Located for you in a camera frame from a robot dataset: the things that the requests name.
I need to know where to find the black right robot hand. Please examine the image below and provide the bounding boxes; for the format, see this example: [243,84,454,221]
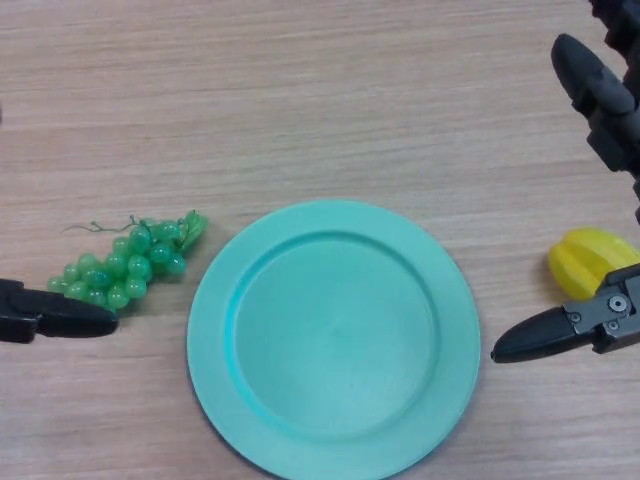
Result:
[489,0,640,364]

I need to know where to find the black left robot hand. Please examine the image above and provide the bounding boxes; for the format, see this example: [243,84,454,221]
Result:
[0,278,119,344]

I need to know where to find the green grapes bunch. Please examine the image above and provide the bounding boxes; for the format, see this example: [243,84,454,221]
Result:
[47,209,210,312]

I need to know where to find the teal round plate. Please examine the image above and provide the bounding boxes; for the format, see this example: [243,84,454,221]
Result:
[186,199,482,480]

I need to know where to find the yellow starfruit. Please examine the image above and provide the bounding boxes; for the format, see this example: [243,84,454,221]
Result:
[547,227,640,301]

